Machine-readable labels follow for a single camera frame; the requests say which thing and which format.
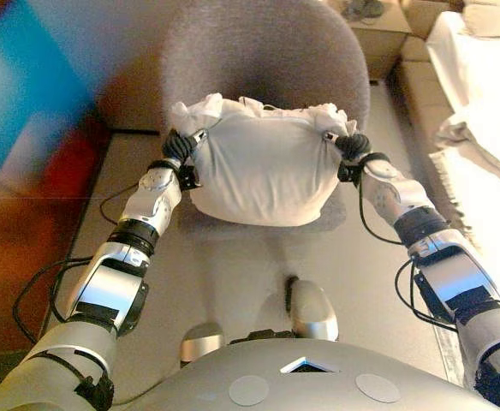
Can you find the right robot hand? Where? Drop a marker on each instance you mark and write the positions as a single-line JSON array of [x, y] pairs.
[[355, 145]]

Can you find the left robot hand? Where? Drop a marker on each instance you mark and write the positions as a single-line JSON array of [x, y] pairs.
[[177, 146]]

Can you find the white fringed cushion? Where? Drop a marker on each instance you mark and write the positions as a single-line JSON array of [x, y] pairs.
[[267, 171]]

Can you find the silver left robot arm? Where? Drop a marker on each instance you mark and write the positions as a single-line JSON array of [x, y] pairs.
[[147, 205]]

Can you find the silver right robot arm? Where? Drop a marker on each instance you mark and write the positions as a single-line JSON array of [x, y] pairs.
[[460, 274]]

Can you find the beige sofa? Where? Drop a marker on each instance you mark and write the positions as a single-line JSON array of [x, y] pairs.
[[417, 85]]

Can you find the white sofa throw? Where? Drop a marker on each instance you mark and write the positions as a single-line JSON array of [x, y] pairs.
[[481, 85]]

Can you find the cardboard box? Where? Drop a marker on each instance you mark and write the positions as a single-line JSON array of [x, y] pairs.
[[382, 47]]

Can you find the grey fabric armchair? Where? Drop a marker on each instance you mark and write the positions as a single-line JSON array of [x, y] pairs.
[[254, 51]]

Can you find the grey rug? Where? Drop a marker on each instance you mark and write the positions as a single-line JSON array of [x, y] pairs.
[[233, 265]]

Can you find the silver right robot leg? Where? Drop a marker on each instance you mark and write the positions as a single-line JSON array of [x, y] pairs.
[[314, 308]]

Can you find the silver robot leg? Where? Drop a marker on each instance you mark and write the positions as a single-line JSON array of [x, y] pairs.
[[200, 342], [314, 308]]

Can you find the silver left robot leg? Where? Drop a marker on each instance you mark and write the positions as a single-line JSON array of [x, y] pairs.
[[200, 342]]

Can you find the silver robot torso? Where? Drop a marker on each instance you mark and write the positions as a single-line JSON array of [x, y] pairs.
[[301, 385]]

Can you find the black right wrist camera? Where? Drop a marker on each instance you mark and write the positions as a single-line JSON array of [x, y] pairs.
[[346, 173]]

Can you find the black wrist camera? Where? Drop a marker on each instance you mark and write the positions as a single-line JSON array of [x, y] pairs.
[[346, 173], [188, 175]]

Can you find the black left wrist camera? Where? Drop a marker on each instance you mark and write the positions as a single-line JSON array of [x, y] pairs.
[[188, 175]]

